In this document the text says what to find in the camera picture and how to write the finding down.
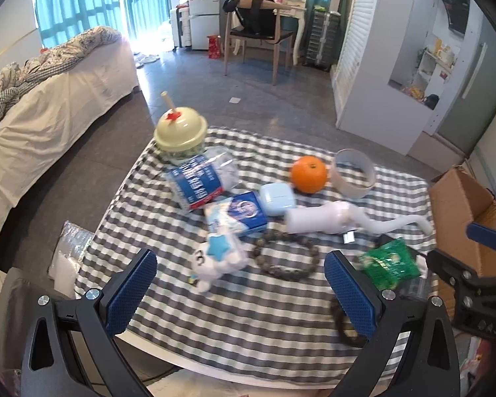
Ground green snack packet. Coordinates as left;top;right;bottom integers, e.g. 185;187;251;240
361;238;422;292

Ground dome lid cup with straw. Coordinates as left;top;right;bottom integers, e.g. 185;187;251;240
154;91;210;165

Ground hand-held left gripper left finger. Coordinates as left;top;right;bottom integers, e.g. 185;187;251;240
21;249;158;397

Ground patterned quilt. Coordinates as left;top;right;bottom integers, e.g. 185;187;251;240
0;26;123;133

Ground red paper bag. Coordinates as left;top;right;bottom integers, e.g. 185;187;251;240
207;35;224;60

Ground white drawer unit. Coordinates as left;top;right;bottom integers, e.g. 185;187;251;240
170;6;191;51

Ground white louvered cabinet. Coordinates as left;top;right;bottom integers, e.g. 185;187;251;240
333;0;487;156

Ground light blue earbuds case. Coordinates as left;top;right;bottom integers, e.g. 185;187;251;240
259;183;297;217

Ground small silver fridge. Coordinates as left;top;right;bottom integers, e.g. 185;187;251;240
189;0;233;51

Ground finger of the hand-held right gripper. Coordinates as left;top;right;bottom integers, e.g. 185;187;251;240
465;221;496;252
425;249;480;284

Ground teal curtain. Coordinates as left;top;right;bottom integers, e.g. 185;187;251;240
35;0;170;49

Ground wooden chair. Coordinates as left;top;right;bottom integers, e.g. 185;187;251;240
224;0;295;86

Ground dark bead bracelet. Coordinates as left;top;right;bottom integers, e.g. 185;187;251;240
330;298;367;346
252;232;321;283

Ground blue tissue pack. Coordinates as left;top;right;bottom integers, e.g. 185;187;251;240
204;191;269;239

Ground white vanity desk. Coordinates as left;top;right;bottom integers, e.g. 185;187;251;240
269;0;309;67

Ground white slippers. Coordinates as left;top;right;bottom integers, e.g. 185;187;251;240
132;51;160;67

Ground silver bubble wrap bag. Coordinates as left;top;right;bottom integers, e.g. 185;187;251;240
47;220;96;299

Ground white plush toy blue star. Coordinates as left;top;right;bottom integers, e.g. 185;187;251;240
190;232;251;292

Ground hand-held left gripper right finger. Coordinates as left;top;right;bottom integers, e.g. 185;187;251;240
324;250;462;397

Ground white tape roll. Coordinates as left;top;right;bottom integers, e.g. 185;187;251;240
330;149;376;200

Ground orange fruit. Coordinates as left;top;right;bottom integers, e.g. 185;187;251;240
290;156;328;194

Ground cardboard box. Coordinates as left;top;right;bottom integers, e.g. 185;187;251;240
428;165;496;333

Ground bed with beige sheet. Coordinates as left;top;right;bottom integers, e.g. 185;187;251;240
0;33;140;259

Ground dark plastic drawer tower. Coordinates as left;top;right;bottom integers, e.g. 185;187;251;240
304;6;342;71

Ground black bag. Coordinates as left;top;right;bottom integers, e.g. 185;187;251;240
222;0;279;36

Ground grey white checkered cloth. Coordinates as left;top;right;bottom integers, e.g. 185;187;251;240
74;126;441;381

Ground white handheld device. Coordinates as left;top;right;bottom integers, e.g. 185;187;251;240
283;200;433;237

